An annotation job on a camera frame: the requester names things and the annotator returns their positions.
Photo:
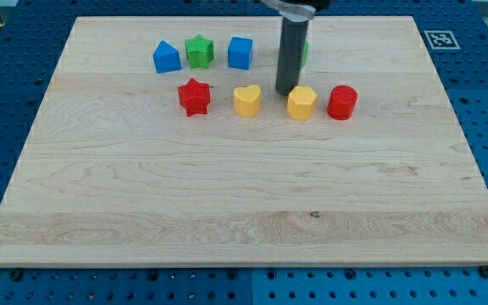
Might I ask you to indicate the green star block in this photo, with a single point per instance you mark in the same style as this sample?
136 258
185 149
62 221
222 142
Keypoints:
199 52

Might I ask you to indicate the black robot end mount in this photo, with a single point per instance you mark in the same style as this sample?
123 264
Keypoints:
297 9

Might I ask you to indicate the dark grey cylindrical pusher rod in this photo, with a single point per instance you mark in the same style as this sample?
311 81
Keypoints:
291 49

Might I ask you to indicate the white fiducial marker tag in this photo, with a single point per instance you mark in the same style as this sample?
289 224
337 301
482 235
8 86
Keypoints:
441 40

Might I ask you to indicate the green block behind rod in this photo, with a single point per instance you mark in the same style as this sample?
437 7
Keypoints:
304 54

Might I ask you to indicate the light wooden board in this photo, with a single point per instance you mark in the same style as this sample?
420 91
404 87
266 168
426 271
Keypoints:
115 175

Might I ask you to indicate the yellow hexagon block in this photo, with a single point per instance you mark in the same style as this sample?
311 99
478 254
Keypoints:
301 102

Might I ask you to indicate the red cylinder block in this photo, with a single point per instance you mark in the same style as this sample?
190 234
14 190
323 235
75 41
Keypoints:
342 102

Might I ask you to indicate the blue cube block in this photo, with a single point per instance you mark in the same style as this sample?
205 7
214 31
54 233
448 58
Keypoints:
240 52

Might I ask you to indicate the yellow heart block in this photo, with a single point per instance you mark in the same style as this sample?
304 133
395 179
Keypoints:
247 100

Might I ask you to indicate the blue triangular prism block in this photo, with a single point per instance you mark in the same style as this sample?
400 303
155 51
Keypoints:
166 58

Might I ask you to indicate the red star block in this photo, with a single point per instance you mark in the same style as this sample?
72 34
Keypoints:
194 97

